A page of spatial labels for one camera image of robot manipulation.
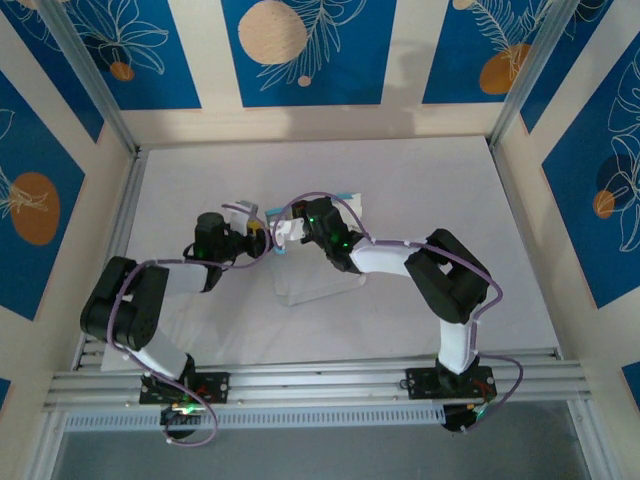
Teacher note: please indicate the aluminium frame strut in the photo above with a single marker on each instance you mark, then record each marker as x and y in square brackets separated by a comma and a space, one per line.
[585, 440]
[50, 445]

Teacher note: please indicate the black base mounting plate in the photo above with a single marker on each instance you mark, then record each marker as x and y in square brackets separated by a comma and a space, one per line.
[217, 387]
[420, 382]

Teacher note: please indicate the long aluminium frame beam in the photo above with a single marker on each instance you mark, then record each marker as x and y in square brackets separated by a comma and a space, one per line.
[320, 387]

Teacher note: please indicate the teal white paper box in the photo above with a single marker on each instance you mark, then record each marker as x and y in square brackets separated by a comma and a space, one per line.
[320, 282]

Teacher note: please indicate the aluminium table edge rail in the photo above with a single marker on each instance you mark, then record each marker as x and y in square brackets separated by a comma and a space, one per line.
[125, 210]
[500, 156]

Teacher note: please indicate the aluminium corner post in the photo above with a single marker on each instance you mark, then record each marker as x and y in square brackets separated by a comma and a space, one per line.
[531, 75]
[94, 80]

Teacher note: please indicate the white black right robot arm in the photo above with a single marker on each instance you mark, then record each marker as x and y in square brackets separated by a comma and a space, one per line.
[450, 280]

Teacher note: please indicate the black base electronics housing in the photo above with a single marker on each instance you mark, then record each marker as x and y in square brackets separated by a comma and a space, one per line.
[175, 415]
[457, 420]

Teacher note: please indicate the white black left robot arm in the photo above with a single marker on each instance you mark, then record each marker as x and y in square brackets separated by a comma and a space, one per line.
[135, 310]

